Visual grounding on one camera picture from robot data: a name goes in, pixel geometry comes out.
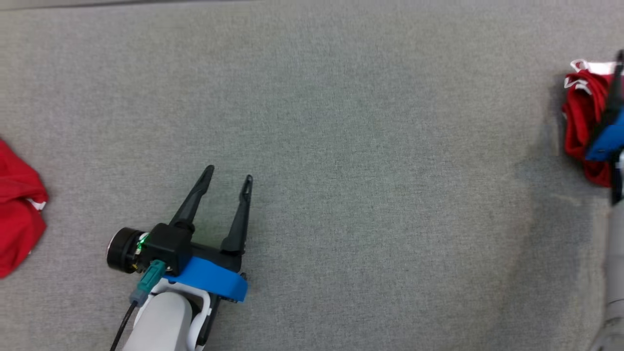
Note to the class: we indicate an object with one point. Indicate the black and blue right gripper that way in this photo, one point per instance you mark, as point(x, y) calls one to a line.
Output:
point(607, 144)

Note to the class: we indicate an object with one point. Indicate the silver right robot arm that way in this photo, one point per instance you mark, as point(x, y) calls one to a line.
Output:
point(615, 273)

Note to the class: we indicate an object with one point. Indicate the crumpled red and white jersey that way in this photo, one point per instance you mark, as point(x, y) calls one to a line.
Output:
point(17, 214)

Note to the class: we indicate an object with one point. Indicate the grey fabric work surface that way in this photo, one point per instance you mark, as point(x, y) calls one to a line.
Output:
point(341, 146)

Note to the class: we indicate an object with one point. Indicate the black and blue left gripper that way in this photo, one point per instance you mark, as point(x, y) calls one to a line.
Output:
point(214, 280)

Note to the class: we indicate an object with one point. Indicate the red jersey with white sleeves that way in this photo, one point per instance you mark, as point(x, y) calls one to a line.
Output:
point(582, 112)

